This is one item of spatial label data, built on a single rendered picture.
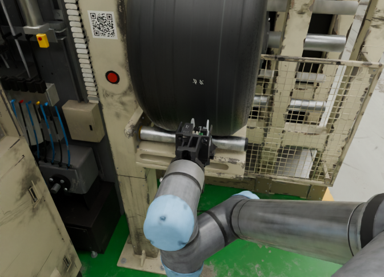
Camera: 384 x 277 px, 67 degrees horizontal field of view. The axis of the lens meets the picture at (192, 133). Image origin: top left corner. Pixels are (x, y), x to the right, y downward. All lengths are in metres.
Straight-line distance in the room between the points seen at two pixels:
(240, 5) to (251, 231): 0.42
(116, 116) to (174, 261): 0.62
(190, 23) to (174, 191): 0.33
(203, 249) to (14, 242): 0.75
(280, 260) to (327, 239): 1.37
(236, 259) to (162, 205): 1.27
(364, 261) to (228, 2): 0.50
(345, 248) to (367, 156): 2.20
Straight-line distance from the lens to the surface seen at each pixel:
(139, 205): 1.34
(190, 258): 0.54
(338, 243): 0.38
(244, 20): 0.62
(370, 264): 0.24
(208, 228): 0.56
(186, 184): 0.50
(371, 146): 2.68
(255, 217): 0.49
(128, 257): 1.71
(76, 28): 0.95
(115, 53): 0.91
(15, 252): 1.18
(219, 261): 1.69
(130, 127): 0.91
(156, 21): 0.64
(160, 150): 0.94
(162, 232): 0.46
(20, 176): 1.10
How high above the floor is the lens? 1.48
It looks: 38 degrees down
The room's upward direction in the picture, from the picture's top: straight up
